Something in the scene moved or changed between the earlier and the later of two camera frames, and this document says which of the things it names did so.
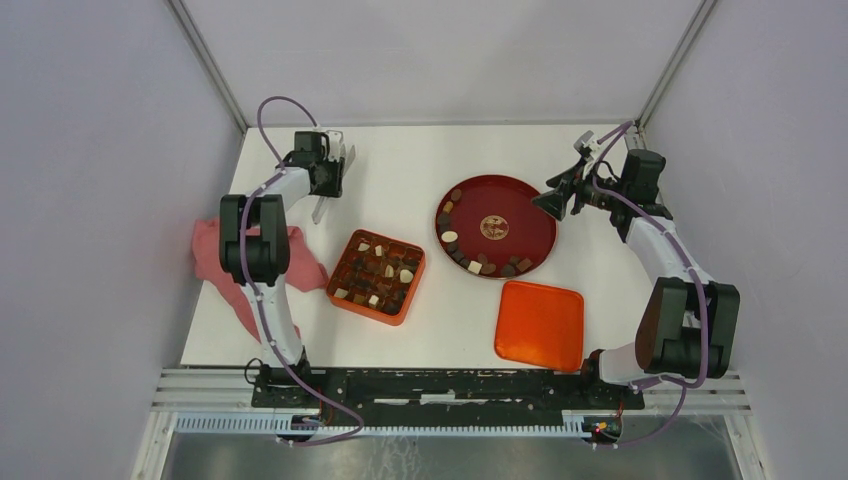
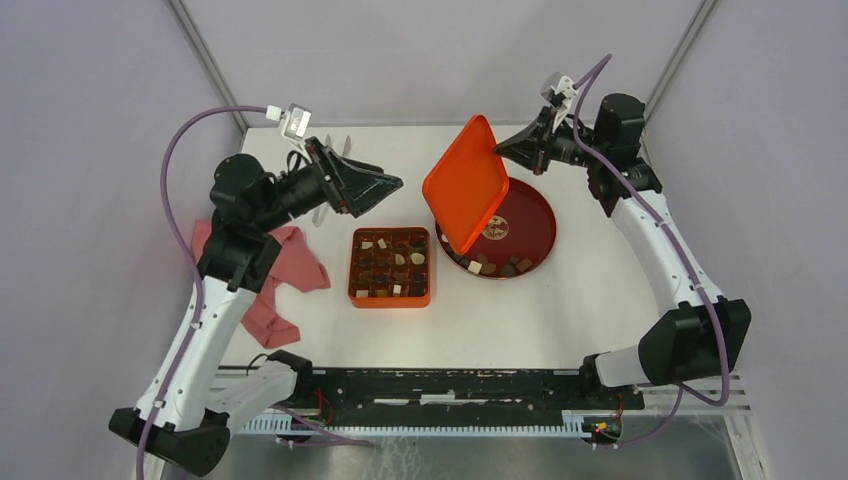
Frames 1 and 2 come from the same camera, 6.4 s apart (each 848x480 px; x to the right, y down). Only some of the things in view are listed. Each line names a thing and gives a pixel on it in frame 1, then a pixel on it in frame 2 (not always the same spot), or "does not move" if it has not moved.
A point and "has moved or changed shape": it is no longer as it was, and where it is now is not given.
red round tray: [487, 226] does not move
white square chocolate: [474, 267] does not move
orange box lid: [540, 326] → [467, 183]
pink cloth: [303, 272] does not move
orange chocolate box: [377, 277] has moved or changed shape
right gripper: [555, 201] → [528, 149]
